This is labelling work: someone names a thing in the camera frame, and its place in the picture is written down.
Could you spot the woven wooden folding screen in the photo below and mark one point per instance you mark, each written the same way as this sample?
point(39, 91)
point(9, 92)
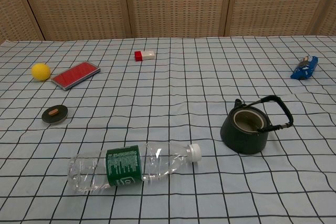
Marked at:
point(173, 3)

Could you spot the small black round disc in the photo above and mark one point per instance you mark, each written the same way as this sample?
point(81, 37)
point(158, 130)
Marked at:
point(59, 117)

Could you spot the blue snack packet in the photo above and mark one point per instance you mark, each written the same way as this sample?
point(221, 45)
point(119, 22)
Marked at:
point(304, 69)

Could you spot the clear bottle with green label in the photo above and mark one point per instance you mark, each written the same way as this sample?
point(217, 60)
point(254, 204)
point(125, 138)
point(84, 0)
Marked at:
point(123, 165)

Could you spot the yellow ball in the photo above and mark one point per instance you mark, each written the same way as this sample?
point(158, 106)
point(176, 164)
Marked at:
point(41, 72)

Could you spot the red and white small box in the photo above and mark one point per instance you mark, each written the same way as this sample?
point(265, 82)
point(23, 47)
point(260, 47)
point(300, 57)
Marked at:
point(147, 55)

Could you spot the light blue checked tablecloth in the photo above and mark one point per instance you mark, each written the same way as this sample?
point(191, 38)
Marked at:
point(168, 98)

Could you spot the red flat ink pad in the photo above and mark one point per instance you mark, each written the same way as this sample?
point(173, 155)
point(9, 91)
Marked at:
point(74, 75)

